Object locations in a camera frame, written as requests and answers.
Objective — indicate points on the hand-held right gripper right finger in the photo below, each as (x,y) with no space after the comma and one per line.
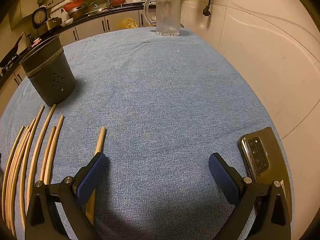
(222,177)

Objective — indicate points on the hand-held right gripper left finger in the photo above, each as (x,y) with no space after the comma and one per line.
(92,175)

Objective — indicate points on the wooden chopstick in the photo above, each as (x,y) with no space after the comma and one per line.
(100,140)

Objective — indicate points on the bunch of wooden chopsticks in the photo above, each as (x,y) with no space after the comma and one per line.
(11,187)

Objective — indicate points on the dark grey utensil holder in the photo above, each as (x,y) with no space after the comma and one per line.
(50,72)

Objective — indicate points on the blue tablecloth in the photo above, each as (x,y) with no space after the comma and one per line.
(155,105)

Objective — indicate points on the pink cloth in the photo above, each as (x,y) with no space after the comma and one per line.
(36,42)

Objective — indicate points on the white ceramic bowl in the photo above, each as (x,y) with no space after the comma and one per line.
(65,24)
(70,20)

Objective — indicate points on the yellow plastic bag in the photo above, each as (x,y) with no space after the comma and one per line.
(127,23)

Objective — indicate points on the brown pot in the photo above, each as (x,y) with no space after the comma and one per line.
(77,13)

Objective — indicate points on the steel rice cooker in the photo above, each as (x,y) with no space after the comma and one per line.
(39,17)

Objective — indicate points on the glass pot lid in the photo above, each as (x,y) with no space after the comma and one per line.
(96,6)

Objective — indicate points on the red plastic basin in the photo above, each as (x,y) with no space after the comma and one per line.
(73,4)

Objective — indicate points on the white wall cabinets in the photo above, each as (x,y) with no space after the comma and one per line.
(20,12)

